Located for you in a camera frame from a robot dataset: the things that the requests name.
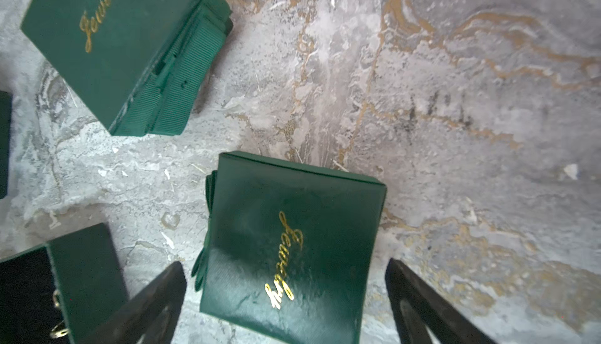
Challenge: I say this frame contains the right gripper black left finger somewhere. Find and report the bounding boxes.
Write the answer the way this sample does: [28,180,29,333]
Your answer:
[84,261,187,343]

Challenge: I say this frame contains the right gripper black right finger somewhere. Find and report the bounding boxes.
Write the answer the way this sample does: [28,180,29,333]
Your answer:
[385,259,494,343]

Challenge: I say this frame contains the green jewelry box lid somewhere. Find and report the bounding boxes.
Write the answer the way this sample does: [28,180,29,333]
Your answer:
[192,151,387,343]

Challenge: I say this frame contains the left green jewelry box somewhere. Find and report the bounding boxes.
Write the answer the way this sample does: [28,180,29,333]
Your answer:
[0,91,13,199]

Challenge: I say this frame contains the green jewelry box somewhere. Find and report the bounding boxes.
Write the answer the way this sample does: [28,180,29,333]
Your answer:
[21,0,233,137]
[0,91,13,199]

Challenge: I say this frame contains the right green jewelry box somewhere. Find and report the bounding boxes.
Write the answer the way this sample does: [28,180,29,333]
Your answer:
[21,0,233,137]

